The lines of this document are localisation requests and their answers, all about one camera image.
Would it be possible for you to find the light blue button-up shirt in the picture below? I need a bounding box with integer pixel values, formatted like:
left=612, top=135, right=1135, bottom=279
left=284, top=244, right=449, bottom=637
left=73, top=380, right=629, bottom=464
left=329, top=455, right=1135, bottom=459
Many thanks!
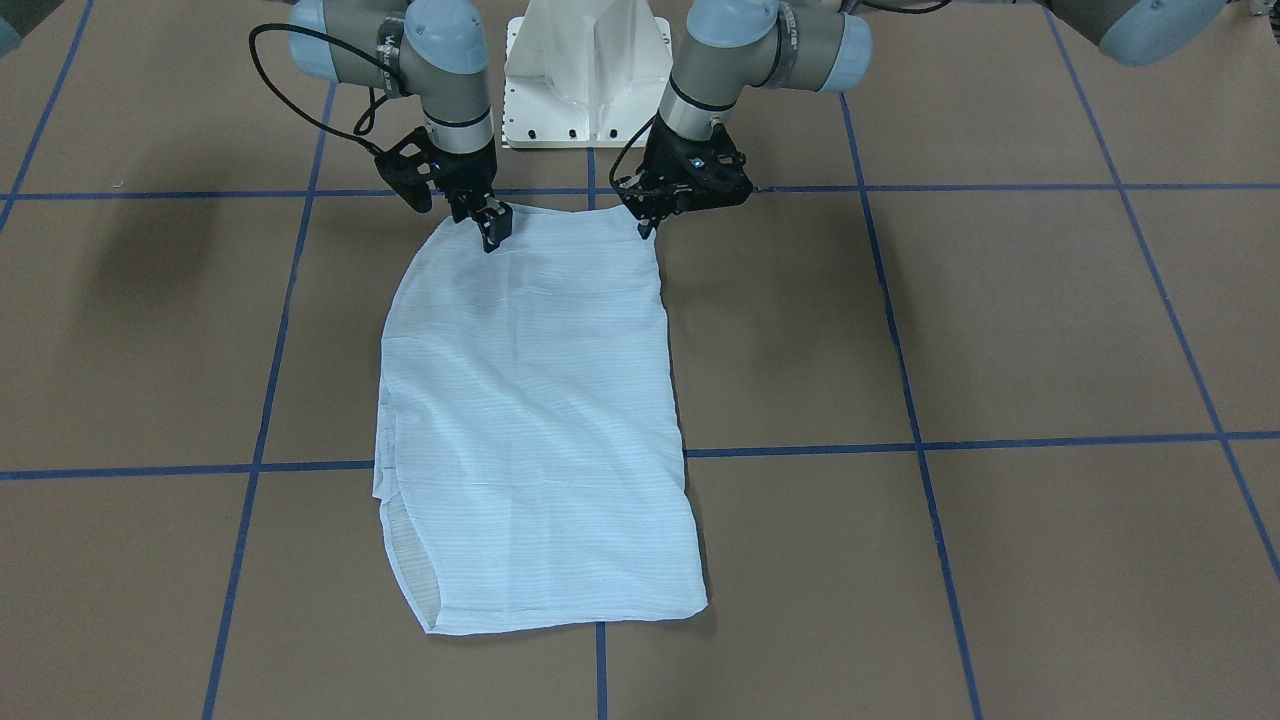
left=372, top=205, right=708, bottom=635

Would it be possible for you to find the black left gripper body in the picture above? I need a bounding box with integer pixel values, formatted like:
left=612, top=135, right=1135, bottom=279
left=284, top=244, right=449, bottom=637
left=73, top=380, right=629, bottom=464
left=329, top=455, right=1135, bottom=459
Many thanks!
left=612, top=115, right=753, bottom=217

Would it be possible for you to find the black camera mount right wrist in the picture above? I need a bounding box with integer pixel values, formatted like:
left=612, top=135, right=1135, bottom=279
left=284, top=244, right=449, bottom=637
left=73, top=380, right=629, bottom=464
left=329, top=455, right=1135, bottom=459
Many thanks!
left=374, top=126, right=439, bottom=214

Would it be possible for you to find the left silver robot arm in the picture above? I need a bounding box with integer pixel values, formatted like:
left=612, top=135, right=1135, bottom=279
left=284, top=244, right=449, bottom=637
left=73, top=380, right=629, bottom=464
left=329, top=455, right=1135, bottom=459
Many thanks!
left=609, top=1, right=1224, bottom=238

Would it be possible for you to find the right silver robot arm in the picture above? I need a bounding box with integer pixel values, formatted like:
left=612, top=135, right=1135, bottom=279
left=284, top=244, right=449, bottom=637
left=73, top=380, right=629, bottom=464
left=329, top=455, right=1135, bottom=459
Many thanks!
left=287, top=1, right=515, bottom=252

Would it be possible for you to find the white central column mount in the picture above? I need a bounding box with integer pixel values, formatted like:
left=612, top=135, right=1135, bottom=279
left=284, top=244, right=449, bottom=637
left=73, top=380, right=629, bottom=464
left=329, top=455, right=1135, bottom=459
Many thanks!
left=500, top=1, right=673, bottom=150

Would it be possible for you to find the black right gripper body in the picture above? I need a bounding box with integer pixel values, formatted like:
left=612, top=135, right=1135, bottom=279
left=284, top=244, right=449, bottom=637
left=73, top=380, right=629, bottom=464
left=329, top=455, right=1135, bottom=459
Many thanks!
left=435, top=145, right=498, bottom=223

